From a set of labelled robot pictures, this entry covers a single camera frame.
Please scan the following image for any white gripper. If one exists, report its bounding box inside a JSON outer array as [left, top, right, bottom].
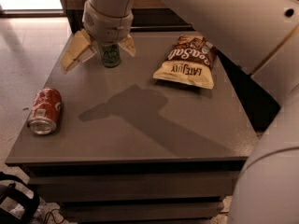
[[60, 1, 136, 72]]

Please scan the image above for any red coke can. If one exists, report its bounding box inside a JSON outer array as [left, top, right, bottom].
[[27, 88, 62, 135]]

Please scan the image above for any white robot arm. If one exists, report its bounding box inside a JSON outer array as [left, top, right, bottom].
[[61, 0, 299, 224]]

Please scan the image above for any green soda can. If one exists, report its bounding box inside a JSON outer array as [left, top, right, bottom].
[[100, 44, 121, 68]]

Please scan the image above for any wooden counter panel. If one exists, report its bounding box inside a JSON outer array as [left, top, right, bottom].
[[60, 0, 193, 34]]

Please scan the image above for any Late July chip bag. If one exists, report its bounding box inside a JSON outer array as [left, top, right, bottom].
[[153, 35, 217, 89]]

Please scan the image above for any grey drawer cabinet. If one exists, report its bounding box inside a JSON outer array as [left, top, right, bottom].
[[7, 32, 257, 224]]

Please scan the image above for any black bag with strap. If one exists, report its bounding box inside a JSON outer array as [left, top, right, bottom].
[[0, 184, 40, 224]]

